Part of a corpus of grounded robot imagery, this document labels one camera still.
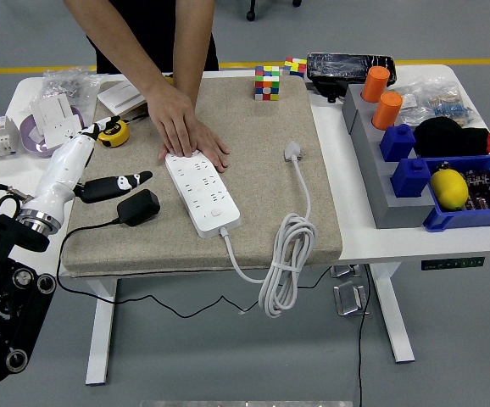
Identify person's right hand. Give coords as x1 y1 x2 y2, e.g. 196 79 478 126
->
145 82 198 158

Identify person's left hand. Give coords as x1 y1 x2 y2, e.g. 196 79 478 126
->
158 119 231 174

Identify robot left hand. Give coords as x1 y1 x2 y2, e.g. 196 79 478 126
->
31 114 154 214

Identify white power strip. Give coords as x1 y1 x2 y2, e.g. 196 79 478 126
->
164 151 242 239

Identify thin black adapter cord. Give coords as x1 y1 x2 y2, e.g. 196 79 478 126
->
56 217 331 319

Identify black plug adapter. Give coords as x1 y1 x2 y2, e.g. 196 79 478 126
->
116 188 162 227

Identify purple bowl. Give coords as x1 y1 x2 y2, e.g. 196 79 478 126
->
19 105 86 159

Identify yellow tape measure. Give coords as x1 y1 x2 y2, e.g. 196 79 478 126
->
97 120 131 148

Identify grey-brown mat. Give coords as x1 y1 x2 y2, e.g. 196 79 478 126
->
59 75 343 279

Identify plastic bag of screws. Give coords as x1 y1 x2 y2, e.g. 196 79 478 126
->
41 69 102 107

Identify colourful puzzle cube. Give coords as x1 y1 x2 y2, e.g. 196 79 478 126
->
281 57 308 80
253 65 281 102

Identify person's torso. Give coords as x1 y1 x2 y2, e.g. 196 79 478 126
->
86 0 220 75

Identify black office chair base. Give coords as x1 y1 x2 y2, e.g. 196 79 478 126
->
246 0 303 22

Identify black plastic-wrapped box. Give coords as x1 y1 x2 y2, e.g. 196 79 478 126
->
306 52 398 104

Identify grey stepped block holder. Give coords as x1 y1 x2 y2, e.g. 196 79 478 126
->
341 82 437 230

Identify orange cylinder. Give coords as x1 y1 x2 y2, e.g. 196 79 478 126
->
361 65 392 103
370 91 404 131

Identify blue block with knob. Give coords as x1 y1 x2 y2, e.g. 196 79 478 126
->
379 123 417 163
390 157 432 199

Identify clear bags of components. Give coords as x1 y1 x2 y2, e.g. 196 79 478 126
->
393 78 477 128

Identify black pouch with red end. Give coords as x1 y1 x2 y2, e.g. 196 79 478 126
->
413 117 490 159

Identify yellow lemon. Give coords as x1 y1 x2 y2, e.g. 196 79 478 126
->
429 168 470 211

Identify blue plastic bin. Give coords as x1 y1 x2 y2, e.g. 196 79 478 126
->
422 153 490 233

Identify black table control panel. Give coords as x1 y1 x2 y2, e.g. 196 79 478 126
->
420 256 486 271

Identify dark capacitors pile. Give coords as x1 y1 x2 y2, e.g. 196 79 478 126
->
460 168 490 211

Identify white wall socket plate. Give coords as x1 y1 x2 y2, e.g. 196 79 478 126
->
41 116 81 149

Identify white wall switch panel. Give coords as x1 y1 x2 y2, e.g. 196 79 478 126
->
97 80 148 115

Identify white blank switch plate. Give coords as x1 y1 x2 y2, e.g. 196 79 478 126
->
30 93 75 128

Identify white power strip cord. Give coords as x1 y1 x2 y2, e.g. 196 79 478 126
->
219 141 319 318

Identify silver metal bracket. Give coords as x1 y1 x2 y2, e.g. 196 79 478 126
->
329 264 363 280
332 280 371 317

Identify black floor cable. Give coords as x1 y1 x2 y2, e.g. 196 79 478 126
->
357 265 373 407

